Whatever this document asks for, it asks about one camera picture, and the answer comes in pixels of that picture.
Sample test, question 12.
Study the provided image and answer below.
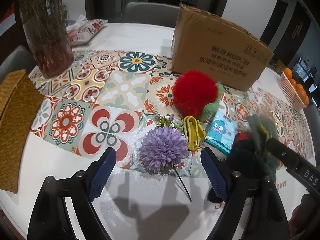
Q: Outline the pink basket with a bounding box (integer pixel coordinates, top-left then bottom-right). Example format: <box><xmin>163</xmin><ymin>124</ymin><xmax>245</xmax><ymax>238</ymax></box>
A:
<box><xmin>278</xmin><ymin>72</ymin><xmax>306</xmax><ymax>112</ymax></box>

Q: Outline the woven straw mat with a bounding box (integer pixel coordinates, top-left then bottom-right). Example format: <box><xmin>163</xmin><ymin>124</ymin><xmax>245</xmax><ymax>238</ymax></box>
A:
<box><xmin>0</xmin><ymin>69</ymin><xmax>43</xmax><ymax>194</ymax></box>

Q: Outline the yellow plastic clip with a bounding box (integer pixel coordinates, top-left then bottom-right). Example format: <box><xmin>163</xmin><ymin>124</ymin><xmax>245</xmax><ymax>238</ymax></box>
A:
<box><xmin>183</xmin><ymin>116</ymin><xmax>206</xmax><ymax>152</ymax></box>

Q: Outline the patterned tile table runner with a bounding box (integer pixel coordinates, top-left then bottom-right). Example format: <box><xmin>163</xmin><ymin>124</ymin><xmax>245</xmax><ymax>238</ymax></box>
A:
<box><xmin>29</xmin><ymin>50</ymin><xmax>315</xmax><ymax>171</ymax></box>

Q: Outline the purple artificial flower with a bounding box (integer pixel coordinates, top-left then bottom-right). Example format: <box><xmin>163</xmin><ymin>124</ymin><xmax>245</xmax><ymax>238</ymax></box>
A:
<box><xmin>139</xmin><ymin>112</ymin><xmax>191</xmax><ymax>200</ymax></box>

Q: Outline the orange fruit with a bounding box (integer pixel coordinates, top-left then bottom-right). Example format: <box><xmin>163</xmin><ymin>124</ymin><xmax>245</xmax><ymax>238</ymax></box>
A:
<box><xmin>283</xmin><ymin>68</ymin><xmax>293</xmax><ymax>80</ymax></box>
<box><xmin>297</xmin><ymin>88</ymin><xmax>309</xmax><ymax>106</ymax></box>
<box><xmin>296</xmin><ymin>84</ymin><xmax>304</xmax><ymax>92</ymax></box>
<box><xmin>290</xmin><ymin>79</ymin><xmax>297</xmax><ymax>87</ymax></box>

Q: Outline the red fluffy pompom toy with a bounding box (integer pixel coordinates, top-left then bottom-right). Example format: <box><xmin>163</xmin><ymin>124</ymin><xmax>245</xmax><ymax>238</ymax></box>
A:
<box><xmin>172</xmin><ymin>70</ymin><xmax>224</xmax><ymax>121</ymax></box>

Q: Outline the glass vase with dried plants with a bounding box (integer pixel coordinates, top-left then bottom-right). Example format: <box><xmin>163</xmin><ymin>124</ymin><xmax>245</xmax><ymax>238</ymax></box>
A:
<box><xmin>18</xmin><ymin>0</ymin><xmax>74</xmax><ymax>79</ymax></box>

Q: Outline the green knitted glove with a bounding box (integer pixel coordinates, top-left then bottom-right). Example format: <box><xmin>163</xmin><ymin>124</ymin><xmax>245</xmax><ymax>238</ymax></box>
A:
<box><xmin>225</xmin><ymin>114</ymin><xmax>280</xmax><ymax>183</ymax></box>

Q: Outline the blue tissue pack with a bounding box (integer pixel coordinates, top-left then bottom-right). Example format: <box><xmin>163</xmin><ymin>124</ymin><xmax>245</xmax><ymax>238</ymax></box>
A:
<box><xmin>204</xmin><ymin>111</ymin><xmax>237</xmax><ymax>156</ymax></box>

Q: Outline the brown cardboard box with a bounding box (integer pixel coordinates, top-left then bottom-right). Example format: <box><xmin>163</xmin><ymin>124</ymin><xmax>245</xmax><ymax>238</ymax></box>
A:
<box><xmin>171</xmin><ymin>4</ymin><xmax>274</xmax><ymax>92</ymax></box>

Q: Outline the floral fabric tissue pouch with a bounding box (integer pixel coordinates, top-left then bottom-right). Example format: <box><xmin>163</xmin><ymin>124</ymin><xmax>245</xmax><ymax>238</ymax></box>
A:
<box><xmin>66</xmin><ymin>15</ymin><xmax>108</xmax><ymax>47</ymax></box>

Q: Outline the grey chair left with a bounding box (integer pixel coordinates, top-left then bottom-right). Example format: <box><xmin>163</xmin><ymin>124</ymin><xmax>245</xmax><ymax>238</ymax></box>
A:
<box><xmin>120</xmin><ymin>2</ymin><xmax>180</xmax><ymax>28</ymax></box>

